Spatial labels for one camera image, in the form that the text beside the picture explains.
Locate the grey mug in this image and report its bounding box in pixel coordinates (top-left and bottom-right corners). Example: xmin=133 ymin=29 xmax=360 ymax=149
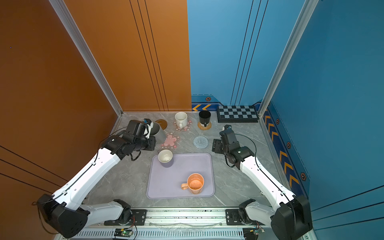
xmin=150 ymin=122 xmax=167 ymax=145

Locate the white cup lavender outside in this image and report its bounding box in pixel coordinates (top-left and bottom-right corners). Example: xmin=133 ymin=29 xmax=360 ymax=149
xmin=158 ymin=150 xmax=174 ymax=168

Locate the brown wooden coaster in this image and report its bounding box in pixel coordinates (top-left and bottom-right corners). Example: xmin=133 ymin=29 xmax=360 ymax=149
xmin=155 ymin=119 xmax=168 ymax=130

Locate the blue woven round coaster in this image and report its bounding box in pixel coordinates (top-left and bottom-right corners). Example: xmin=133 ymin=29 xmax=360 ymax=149
xmin=193 ymin=136 xmax=209 ymax=149

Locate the pink flower coaster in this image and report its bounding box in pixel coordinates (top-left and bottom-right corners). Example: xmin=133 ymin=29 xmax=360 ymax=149
xmin=161 ymin=133 xmax=181 ymax=150
xmin=173 ymin=120 xmax=192 ymax=132

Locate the rattan woven round coaster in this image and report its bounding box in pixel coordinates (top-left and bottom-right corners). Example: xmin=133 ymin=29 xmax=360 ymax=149
xmin=198 ymin=121 xmax=212 ymax=131

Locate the black mug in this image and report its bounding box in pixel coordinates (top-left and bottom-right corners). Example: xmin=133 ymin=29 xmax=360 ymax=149
xmin=199 ymin=110 xmax=211 ymax=123

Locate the orange mug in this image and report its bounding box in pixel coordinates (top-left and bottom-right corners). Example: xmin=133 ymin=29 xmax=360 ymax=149
xmin=181 ymin=173 xmax=205 ymax=195

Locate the white mug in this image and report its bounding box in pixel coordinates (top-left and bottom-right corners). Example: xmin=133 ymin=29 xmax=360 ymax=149
xmin=175 ymin=112 xmax=188 ymax=129

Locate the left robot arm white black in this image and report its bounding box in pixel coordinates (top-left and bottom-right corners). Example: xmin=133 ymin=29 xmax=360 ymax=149
xmin=35 ymin=135 xmax=156 ymax=239

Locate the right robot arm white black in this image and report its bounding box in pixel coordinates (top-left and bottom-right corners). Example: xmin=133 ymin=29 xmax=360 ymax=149
xmin=212 ymin=139 xmax=313 ymax=240

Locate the black checkerboard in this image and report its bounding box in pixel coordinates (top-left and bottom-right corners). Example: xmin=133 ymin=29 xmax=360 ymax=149
xmin=217 ymin=106 xmax=259 ymax=123

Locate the lavender silicone tray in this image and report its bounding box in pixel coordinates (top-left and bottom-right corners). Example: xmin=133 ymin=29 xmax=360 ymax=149
xmin=147 ymin=153 xmax=215 ymax=199

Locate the circuit board right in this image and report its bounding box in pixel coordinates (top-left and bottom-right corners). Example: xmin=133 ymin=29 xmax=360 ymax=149
xmin=243 ymin=227 xmax=265 ymax=240

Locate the green circuit board left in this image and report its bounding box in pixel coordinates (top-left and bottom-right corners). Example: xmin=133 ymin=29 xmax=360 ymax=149
xmin=113 ymin=228 xmax=135 ymax=240

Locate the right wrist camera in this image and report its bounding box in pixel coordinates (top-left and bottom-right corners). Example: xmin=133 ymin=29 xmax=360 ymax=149
xmin=220 ymin=125 xmax=238 ymax=146

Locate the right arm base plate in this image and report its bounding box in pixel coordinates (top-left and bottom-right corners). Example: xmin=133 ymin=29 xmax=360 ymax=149
xmin=225 ymin=209 xmax=264 ymax=226

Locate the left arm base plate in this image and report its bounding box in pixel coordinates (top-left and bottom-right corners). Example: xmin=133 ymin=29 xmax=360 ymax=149
xmin=104 ymin=209 xmax=147 ymax=227

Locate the aluminium front rail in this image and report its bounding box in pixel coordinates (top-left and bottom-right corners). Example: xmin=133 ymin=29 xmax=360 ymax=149
xmin=59 ymin=206 xmax=313 ymax=229

